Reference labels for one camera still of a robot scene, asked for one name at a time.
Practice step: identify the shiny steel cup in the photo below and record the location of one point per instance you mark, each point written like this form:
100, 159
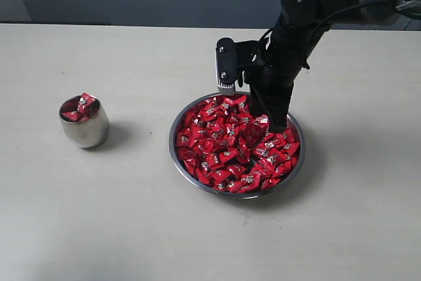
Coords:
88, 134

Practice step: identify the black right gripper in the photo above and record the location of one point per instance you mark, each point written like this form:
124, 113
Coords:
283, 55

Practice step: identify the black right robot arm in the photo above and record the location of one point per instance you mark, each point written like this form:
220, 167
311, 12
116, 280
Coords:
299, 13

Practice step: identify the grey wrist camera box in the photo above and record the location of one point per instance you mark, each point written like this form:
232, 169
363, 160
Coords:
234, 62

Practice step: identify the pile of red wrapped candies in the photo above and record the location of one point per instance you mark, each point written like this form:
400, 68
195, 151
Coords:
223, 149

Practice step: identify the round steel plate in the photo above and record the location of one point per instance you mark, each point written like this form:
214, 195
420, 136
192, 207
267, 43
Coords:
177, 162

